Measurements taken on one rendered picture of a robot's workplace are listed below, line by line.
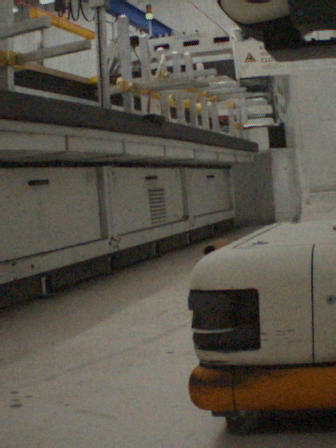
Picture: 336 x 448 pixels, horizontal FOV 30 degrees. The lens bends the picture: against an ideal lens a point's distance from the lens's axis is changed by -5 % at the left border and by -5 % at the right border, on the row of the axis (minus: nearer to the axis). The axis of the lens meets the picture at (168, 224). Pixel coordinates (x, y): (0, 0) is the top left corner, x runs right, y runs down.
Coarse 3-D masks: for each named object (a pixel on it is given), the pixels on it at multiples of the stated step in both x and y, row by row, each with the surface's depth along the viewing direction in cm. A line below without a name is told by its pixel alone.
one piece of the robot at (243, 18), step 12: (228, 0) 102; (240, 0) 101; (252, 0) 100; (264, 0) 100; (276, 0) 99; (228, 12) 102; (240, 12) 101; (252, 12) 101; (264, 12) 100; (276, 12) 100; (288, 12) 100
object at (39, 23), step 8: (48, 16) 153; (16, 24) 154; (24, 24) 154; (32, 24) 153; (40, 24) 152; (48, 24) 153; (0, 32) 156; (8, 32) 155; (16, 32) 154; (24, 32) 155; (0, 40) 159
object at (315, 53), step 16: (288, 0) 90; (304, 0) 89; (320, 0) 88; (288, 16) 103; (304, 16) 89; (320, 16) 88; (256, 32) 108; (272, 32) 104; (288, 32) 104; (304, 32) 113; (272, 48) 105; (288, 48) 104; (304, 48) 104; (320, 48) 104
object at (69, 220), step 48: (48, 96) 248; (0, 192) 219; (48, 192) 253; (96, 192) 297; (144, 192) 355; (192, 192) 441; (0, 240) 218; (48, 240) 252; (96, 240) 296; (144, 240) 341; (192, 240) 431; (0, 288) 214; (48, 288) 250
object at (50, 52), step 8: (80, 40) 176; (88, 40) 176; (48, 48) 179; (56, 48) 179; (64, 48) 178; (72, 48) 177; (80, 48) 176; (88, 48) 176; (24, 56) 182; (32, 56) 181; (40, 56) 180; (48, 56) 180; (56, 56) 182
